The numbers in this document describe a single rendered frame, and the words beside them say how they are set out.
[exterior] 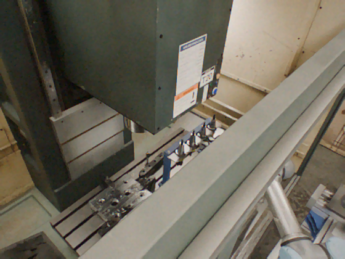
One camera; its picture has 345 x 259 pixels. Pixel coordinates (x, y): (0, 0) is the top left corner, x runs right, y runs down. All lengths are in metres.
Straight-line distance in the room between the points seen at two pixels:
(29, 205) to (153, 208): 2.07
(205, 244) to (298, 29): 1.63
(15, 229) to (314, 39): 2.25
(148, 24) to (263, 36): 1.18
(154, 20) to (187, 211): 0.67
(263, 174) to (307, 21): 1.46
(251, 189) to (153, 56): 0.60
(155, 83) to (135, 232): 0.74
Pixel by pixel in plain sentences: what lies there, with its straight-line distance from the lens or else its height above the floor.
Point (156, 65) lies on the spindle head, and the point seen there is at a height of 1.93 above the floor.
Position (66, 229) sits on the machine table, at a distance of 1.73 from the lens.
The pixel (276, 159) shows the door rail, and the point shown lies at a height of 2.03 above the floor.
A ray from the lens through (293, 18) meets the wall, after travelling 1.85.
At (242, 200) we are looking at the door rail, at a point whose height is 2.03.
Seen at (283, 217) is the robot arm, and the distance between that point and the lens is 1.25.
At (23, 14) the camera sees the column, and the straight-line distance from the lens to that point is 1.37.
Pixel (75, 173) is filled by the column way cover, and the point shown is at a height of 0.95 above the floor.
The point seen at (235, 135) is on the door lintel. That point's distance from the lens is 0.36.
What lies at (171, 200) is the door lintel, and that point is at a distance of 0.28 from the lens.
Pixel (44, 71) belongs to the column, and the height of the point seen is 1.70.
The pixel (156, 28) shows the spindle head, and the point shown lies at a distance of 0.87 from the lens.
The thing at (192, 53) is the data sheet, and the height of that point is 1.92.
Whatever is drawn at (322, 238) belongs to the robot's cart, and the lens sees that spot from 1.70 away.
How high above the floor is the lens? 2.34
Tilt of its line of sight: 40 degrees down
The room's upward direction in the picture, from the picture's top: 4 degrees clockwise
